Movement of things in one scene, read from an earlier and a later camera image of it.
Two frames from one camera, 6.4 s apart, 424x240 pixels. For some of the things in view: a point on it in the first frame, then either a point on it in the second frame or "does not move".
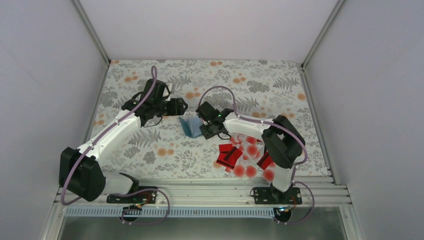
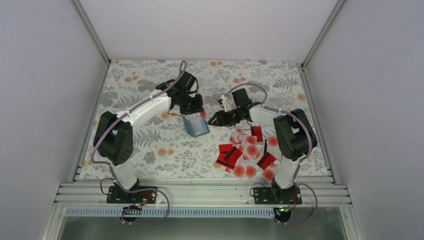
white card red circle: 250,171 does not move
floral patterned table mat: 166,139 does not move
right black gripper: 206,133 -> 220,115
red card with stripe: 228,155 does not move
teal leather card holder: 192,126 does not move
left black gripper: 176,109 -> 197,108
